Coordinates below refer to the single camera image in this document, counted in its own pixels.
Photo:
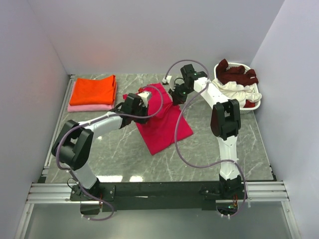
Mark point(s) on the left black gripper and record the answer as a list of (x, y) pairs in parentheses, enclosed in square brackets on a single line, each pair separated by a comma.
[(145, 109)]

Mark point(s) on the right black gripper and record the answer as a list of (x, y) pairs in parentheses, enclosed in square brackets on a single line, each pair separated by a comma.
[(177, 99)]

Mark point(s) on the crimson pink t shirt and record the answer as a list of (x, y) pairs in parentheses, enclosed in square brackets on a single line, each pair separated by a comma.
[(158, 132)]

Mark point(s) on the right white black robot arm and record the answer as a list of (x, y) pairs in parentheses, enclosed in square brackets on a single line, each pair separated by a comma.
[(225, 124)]

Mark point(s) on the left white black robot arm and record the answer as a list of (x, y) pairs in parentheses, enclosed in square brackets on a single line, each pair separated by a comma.
[(73, 144)]

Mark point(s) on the folded orange t shirt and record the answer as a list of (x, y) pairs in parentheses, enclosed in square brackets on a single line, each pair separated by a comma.
[(94, 92)]

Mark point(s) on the dark maroon garment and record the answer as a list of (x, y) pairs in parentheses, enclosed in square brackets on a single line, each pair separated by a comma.
[(238, 74)]

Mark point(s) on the folded light pink t shirt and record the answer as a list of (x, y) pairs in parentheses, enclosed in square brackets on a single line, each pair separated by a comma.
[(88, 108)]

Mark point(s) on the red garment in basket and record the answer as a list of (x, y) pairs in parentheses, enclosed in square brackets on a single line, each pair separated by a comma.
[(249, 104)]

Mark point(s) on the white crumpled garment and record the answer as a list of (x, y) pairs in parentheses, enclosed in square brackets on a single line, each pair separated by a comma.
[(238, 92)]

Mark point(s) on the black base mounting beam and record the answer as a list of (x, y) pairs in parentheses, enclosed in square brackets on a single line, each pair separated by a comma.
[(156, 196)]

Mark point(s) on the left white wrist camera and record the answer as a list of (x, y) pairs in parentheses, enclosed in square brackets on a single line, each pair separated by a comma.
[(145, 96)]

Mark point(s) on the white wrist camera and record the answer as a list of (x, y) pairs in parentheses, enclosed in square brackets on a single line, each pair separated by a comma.
[(145, 96), (166, 80)]

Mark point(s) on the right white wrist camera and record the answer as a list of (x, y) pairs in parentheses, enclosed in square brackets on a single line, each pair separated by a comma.
[(166, 80)]

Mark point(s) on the aluminium frame rail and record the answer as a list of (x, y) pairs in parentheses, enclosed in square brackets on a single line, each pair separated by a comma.
[(122, 157)]

